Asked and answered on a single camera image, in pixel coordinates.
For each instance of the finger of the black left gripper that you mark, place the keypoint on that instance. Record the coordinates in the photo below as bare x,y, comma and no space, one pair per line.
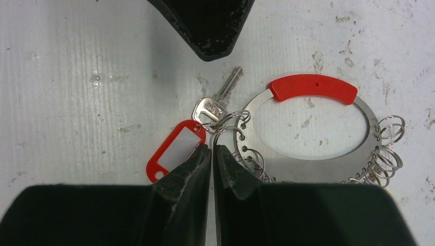
210,28

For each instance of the silver key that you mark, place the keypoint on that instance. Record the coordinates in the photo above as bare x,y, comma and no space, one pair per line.
209,111

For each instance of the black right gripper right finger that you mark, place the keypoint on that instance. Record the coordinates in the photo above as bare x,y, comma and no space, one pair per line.
250,212

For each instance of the red key tag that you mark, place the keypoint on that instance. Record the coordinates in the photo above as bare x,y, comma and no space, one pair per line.
175,149

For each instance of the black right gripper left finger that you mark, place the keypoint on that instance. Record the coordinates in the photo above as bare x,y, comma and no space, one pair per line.
172,211

